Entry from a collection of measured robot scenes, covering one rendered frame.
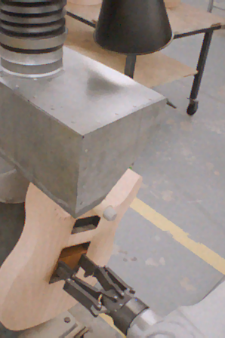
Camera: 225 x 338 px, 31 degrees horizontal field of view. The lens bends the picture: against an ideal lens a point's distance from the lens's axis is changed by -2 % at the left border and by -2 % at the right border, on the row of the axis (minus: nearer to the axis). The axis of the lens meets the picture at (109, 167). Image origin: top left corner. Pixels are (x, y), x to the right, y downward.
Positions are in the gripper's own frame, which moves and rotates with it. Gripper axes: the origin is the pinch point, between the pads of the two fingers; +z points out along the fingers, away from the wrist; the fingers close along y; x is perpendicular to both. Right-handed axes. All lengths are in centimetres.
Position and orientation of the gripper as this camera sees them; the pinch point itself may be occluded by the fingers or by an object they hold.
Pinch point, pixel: (71, 263)
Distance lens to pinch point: 93.5
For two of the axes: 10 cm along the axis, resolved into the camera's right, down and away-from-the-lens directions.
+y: 5.9, -0.2, 8.1
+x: 3.7, -8.8, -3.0
